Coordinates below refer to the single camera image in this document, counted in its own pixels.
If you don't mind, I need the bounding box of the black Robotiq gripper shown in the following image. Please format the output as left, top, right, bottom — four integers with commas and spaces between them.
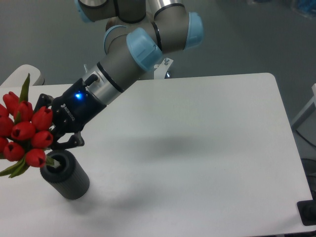
34, 79, 106, 150

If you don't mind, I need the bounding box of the red tulip bouquet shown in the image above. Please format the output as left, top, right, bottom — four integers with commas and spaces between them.
0, 75, 60, 178

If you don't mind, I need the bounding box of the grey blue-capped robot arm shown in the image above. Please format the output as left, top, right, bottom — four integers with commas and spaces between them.
36, 0, 204, 150

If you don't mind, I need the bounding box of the dark grey ribbed vase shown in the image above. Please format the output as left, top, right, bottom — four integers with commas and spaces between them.
40, 150, 90, 200

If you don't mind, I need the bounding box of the white chair armrest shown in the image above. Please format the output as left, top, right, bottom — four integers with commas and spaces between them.
0, 64, 45, 88

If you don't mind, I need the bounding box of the black device at table edge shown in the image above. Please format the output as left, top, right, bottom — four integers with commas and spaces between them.
297, 200, 316, 226

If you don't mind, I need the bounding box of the black gripper cable connector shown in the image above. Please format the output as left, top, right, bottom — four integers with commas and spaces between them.
84, 74, 99, 86

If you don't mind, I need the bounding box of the white furniture frame at right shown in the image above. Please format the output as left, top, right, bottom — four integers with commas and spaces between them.
290, 84, 316, 131

